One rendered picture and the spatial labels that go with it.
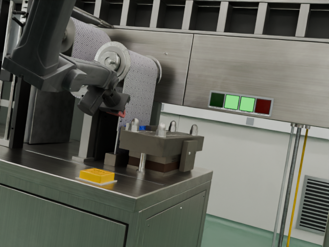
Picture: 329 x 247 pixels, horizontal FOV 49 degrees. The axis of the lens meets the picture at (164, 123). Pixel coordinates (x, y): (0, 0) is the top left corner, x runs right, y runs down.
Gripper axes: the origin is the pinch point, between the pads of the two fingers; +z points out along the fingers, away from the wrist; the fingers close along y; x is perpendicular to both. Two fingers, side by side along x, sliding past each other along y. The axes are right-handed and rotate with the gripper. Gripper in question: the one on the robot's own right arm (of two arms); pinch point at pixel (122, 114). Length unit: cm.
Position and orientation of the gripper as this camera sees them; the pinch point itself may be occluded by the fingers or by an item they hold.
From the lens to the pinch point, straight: 128.0
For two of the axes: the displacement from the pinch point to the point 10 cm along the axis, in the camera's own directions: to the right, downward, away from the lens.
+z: 2.7, 5.1, 8.1
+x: 3.4, -8.4, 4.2
